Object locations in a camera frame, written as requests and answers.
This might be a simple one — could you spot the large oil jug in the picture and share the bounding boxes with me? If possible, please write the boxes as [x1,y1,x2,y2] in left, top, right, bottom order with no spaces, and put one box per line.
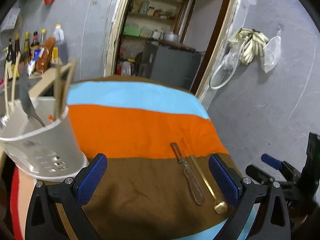
[52,24,68,64]

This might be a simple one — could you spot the wooden handled peeler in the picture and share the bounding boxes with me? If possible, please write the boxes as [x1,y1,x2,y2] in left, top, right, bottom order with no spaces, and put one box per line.
[170,142,206,205]

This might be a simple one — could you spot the white rubber gloves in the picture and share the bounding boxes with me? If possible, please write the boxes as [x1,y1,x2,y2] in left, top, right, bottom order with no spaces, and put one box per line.
[228,28,269,65]

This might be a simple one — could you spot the metal pot on shelf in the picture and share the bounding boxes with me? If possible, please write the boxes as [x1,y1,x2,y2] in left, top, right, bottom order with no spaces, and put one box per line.
[162,32,179,43]

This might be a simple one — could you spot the white utensil holder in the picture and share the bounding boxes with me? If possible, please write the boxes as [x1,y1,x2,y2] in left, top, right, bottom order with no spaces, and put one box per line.
[1,96,89,182]

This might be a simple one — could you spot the wooden chopstick pair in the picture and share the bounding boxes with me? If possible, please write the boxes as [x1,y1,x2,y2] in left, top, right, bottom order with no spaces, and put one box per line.
[3,52,22,118]

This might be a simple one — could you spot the dark soy sauce bottle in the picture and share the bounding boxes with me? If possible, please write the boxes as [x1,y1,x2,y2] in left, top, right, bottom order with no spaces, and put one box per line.
[5,38,16,80]

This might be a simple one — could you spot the clear plastic bag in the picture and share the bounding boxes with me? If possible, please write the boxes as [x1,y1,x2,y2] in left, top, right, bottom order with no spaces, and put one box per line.
[260,27,281,73]

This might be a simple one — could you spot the grey washing machine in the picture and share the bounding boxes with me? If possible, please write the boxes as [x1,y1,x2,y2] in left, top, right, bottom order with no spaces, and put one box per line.
[138,41,201,90]

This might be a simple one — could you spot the striped towel cloth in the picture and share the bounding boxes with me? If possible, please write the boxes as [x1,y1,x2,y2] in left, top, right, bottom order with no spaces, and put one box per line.
[67,76,235,239]

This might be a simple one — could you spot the steel spoon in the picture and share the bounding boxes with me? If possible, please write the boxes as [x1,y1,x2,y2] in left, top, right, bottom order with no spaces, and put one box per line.
[19,74,45,127]

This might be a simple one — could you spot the green box on shelf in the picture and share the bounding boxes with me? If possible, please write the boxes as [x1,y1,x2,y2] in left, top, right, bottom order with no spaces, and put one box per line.
[123,25,141,37]

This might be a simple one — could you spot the gold spoon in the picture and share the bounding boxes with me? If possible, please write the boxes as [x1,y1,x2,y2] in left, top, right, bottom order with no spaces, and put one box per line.
[190,155,228,214]

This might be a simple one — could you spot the white hose loop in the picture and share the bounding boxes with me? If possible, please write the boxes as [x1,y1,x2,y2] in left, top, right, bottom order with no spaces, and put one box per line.
[209,41,247,90]

